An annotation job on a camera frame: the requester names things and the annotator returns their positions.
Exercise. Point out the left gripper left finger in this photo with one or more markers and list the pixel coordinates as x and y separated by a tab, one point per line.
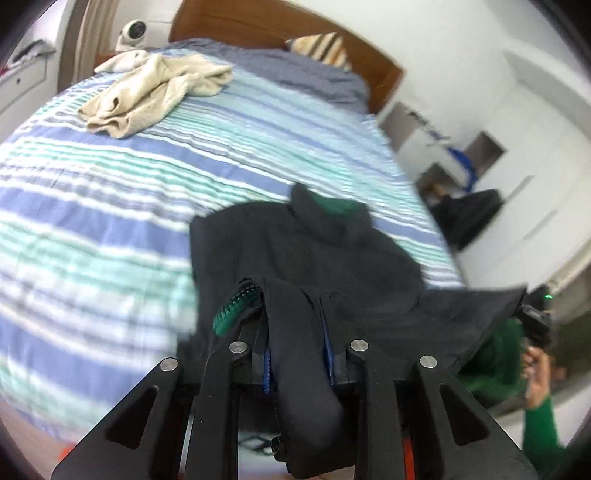
179	421

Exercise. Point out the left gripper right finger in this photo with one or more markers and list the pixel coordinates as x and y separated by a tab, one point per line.
387	396

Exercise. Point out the black puffer jacket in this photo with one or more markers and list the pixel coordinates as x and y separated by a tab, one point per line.
321	275

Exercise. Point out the green sleeve forearm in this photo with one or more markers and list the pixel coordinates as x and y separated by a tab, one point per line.
541	444

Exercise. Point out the person right hand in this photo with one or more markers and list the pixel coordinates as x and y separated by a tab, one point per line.
536	370

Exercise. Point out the black garment on chair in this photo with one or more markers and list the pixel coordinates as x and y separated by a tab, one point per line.
462	220

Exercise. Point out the striped blue green bed sheet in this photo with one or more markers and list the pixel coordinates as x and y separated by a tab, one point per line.
96	280

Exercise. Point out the white desk with drawer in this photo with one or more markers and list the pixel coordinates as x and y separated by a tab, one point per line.
431	158

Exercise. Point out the blue checked duvet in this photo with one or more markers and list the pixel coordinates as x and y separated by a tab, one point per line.
341	88

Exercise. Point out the striped brown white pillow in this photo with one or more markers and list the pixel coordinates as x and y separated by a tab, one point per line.
328	48

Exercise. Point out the beige fleece garment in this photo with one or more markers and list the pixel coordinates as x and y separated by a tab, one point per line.
147	94

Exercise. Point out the white drawer cabinet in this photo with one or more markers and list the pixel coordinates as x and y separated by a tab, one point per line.
28	84

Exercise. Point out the beige curtain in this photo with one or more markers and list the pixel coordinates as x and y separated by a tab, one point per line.
88	31

